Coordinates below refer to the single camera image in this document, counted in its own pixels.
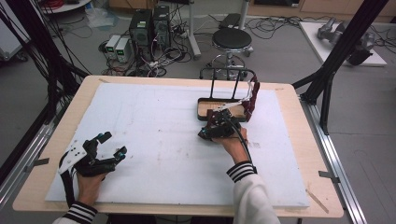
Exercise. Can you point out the black computer tower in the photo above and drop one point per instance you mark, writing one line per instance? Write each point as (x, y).
(140, 31)
(162, 25)

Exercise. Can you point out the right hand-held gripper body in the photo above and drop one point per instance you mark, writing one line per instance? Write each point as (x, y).
(222, 127)

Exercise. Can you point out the white power supply unit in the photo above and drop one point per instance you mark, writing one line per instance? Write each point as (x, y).
(123, 49)
(112, 45)

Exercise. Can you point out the black rack with wooden tray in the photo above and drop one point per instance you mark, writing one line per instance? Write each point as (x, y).
(207, 107)

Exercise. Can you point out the white table leg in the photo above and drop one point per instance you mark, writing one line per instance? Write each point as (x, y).
(193, 31)

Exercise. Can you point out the clear plastic bag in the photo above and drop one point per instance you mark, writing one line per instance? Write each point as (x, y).
(101, 17)

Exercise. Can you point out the round white table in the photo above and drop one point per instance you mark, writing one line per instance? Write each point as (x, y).
(65, 5)

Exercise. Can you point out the black round stool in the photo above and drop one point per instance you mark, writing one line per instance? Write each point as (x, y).
(232, 39)

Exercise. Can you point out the thin wooden stick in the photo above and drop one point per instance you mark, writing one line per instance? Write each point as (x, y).
(317, 201)

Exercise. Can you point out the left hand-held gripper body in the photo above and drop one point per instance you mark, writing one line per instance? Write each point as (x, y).
(79, 155)

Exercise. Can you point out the white board with grey robot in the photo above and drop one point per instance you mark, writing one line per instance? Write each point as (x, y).
(330, 49)

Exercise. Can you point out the metal table clamp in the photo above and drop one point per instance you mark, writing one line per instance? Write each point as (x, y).
(39, 162)
(328, 175)

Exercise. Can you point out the person's left hand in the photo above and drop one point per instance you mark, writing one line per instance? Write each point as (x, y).
(90, 189)

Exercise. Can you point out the person's right hand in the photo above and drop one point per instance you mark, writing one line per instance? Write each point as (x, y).
(236, 146)

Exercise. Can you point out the aluminium rail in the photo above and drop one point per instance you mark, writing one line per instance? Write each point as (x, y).
(21, 161)
(334, 155)

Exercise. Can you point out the white foam mat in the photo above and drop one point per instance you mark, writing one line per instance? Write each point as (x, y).
(162, 161)

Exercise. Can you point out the red striped bow tie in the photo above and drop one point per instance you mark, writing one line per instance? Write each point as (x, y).
(253, 99)

